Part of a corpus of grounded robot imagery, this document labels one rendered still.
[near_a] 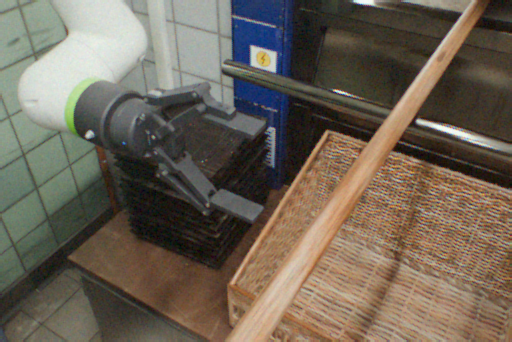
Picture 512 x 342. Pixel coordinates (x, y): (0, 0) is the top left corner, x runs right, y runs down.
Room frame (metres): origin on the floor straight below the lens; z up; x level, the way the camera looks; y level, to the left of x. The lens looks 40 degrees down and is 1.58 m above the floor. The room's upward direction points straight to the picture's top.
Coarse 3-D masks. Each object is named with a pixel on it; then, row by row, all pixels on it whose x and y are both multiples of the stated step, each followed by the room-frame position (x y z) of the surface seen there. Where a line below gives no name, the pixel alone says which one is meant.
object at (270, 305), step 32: (480, 0) 0.96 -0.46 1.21; (416, 96) 0.61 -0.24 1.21; (384, 128) 0.53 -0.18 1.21; (384, 160) 0.48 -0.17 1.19; (352, 192) 0.40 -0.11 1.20; (320, 224) 0.35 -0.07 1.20; (288, 256) 0.31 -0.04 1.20; (320, 256) 0.32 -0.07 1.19; (288, 288) 0.27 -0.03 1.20; (256, 320) 0.24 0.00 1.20
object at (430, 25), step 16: (336, 0) 1.06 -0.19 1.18; (352, 0) 1.05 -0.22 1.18; (368, 0) 1.05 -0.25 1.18; (384, 0) 1.05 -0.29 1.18; (352, 16) 1.04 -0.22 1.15; (368, 16) 1.02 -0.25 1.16; (384, 16) 1.00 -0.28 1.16; (400, 16) 0.99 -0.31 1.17; (416, 16) 0.97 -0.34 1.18; (432, 16) 0.96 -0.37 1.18; (448, 16) 0.96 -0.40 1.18; (416, 32) 0.96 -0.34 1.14; (432, 32) 0.95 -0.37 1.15; (448, 32) 0.93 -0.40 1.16; (480, 32) 0.90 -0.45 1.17; (496, 32) 0.89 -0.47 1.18; (496, 48) 0.88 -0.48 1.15
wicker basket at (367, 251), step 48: (336, 144) 1.00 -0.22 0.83; (288, 192) 0.84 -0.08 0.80; (384, 192) 0.90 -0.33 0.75; (432, 192) 0.85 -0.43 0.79; (288, 240) 0.85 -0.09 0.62; (336, 240) 0.88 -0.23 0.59; (384, 240) 0.85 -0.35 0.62; (432, 240) 0.81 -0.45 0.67; (480, 240) 0.76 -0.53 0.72; (240, 288) 0.62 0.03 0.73; (384, 288) 0.72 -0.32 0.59; (432, 288) 0.72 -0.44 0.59; (480, 288) 0.72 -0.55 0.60; (288, 336) 0.59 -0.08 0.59; (336, 336) 0.59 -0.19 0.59; (384, 336) 0.59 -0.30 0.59; (432, 336) 0.60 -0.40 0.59; (480, 336) 0.60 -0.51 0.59
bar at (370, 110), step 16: (224, 64) 0.77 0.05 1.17; (240, 64) 0.76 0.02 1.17; (256, 80) 0.73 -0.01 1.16; (272, 80) 0.72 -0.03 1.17; (288, 80) 0.71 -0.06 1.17; (304, 96) 0.68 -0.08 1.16; (320, 96) 0.67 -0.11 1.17; (336, 96) 0.66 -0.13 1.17; (352, 96) 0.66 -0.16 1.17; (352, 112) 0.64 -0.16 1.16; (368, 112) 0.63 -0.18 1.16; (384, 112) 0.62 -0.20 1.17; (416, 128) 0.59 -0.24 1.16; (432, 128) 0.58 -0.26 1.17; (448, 128) 0.57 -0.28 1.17; (464, 128) 0.57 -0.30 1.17; (464, 144) 0.55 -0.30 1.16; (480, 144) 0.54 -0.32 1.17; (496, 144) 0.54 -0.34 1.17
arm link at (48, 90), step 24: (72, 48) 0.66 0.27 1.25; (24, 72) 0.63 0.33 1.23; (48, 72) 0.61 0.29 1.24; (72, 72) 0.62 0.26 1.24; (96, 72) 0.65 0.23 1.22; (24, 96) 0.60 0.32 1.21; (48, 96) 0.58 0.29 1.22; (72, 96) 0.57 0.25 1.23; (48, 120) 0.58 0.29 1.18; (72, 120) 0.55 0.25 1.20
